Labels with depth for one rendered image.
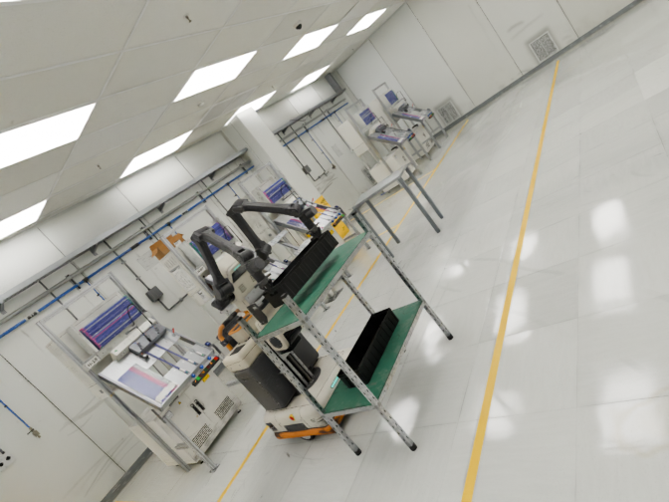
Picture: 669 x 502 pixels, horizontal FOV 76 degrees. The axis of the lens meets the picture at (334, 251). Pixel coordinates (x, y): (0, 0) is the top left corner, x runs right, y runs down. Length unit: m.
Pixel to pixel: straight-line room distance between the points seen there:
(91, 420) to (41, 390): 0.62
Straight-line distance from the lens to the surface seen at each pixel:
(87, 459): 5.89
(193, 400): 4.50
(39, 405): 5.82
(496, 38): 11.03
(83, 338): 4.41
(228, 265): 2.82
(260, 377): 3.12
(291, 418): 3.17
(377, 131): 9.10
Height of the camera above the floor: 1.51
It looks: 11 degrees down
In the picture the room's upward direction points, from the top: 39 degrees counter-clockwise
